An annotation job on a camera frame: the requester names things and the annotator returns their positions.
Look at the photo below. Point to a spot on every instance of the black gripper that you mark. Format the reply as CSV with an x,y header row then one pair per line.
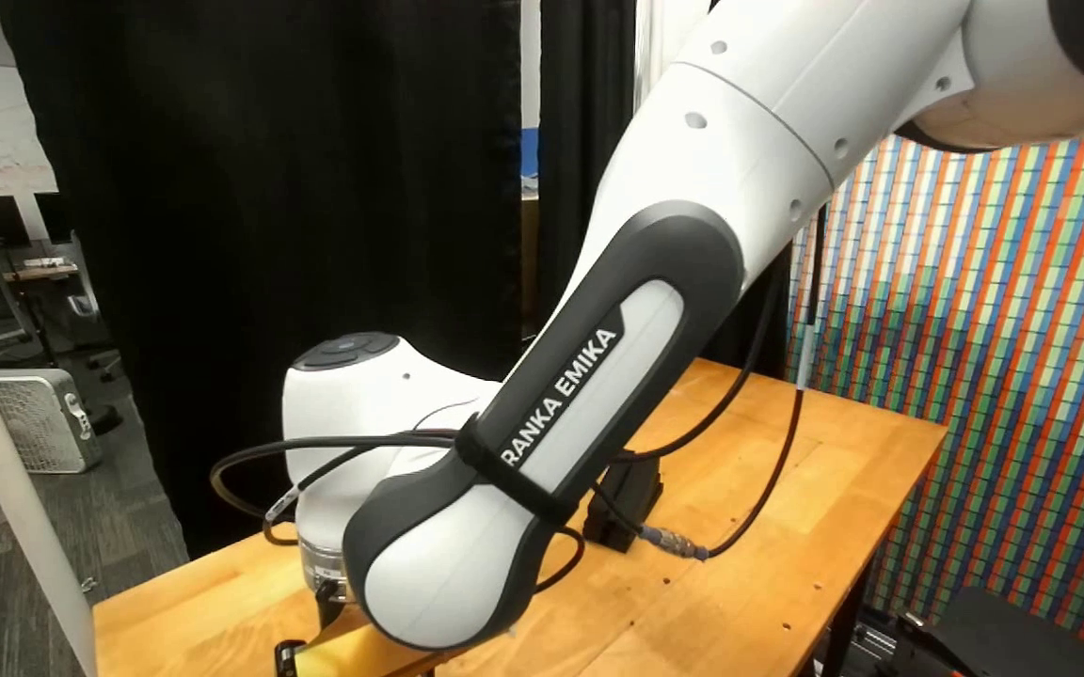
x,y
331,604

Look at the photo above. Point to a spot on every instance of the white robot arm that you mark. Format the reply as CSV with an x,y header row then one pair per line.
x,y
640,312

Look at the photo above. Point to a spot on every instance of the grey box appliance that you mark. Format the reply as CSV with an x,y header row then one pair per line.
x,y
46,418

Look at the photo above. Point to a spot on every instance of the black box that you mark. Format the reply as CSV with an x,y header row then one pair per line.
x,y
1034,641

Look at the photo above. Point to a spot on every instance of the colourful checkered panel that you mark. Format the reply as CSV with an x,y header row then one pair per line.
x,y
1006,352

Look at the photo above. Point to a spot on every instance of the white frame post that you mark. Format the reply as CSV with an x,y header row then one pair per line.
x,y
528,87
9,502

